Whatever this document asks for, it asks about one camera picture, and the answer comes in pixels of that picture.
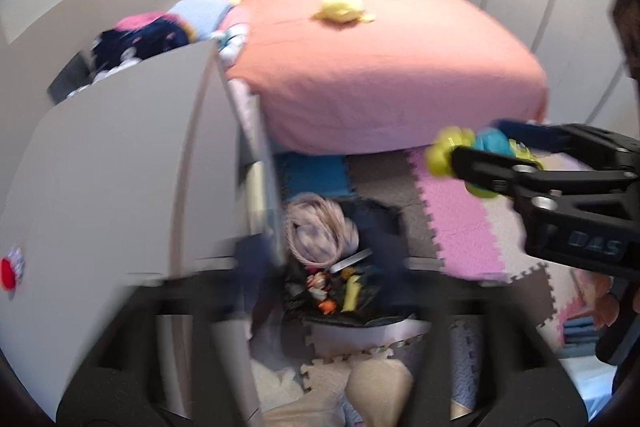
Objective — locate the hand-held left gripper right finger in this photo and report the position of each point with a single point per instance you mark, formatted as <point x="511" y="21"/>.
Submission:
<point x="390" y="257"/>

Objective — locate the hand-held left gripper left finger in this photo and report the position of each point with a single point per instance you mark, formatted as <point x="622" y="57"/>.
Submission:
<point x="250" y="287"/>

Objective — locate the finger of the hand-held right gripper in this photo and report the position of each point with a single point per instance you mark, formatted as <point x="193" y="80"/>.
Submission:
<point x="495" y="174"/>
<point x="550" y="138"/>

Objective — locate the blue yellow turtle toy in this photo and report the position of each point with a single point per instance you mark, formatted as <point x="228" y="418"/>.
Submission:
<point x="445" y="152"/>

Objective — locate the small doll figurine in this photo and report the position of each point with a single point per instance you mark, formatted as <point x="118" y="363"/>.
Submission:
<point x="319" y="284"/>

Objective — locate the black toy bin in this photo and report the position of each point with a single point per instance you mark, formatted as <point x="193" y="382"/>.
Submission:
<point x="350" y="339"/>

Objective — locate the person's right hand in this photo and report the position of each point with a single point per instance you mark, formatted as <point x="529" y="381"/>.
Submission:
<point x="602" y="304"/>

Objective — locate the yellow object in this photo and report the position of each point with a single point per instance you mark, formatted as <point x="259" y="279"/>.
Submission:
<point x="352" y="292"/>

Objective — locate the foam puzzle floor mat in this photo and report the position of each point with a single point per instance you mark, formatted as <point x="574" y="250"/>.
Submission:
<point x="450" y="217"/>

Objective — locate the metal table leg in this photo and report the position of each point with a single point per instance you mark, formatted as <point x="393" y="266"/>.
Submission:
<point x="262" y="197"/>

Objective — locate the blue folded cloth stack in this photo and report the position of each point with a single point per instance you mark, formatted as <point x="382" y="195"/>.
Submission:
<point x="585" y="334"/>

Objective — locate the person's leg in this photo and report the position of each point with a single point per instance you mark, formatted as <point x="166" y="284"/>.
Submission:
<point x="375" y="392"/>

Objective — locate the dark blurred object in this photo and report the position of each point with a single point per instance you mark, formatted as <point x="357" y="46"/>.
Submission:
<point x="627" y="22"/>

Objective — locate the bed with pink sheet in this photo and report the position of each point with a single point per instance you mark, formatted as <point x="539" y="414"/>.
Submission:
<point x="375" y="72"/>

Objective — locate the yellow plush toy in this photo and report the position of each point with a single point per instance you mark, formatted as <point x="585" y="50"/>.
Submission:
<point x="340" y="7"/>

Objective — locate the red plush toy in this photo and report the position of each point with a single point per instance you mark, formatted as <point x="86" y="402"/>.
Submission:
<point x="7" y="272"/>

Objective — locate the navy printed blanket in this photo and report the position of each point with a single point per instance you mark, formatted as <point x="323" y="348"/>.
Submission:
<point x="140" y="42"/>

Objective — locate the light blue blanket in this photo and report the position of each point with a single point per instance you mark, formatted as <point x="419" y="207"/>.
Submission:
<point x="205" y="9"/>

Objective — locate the pink cloth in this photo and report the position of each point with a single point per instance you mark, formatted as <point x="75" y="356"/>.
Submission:
<point x="142" y="19"/>

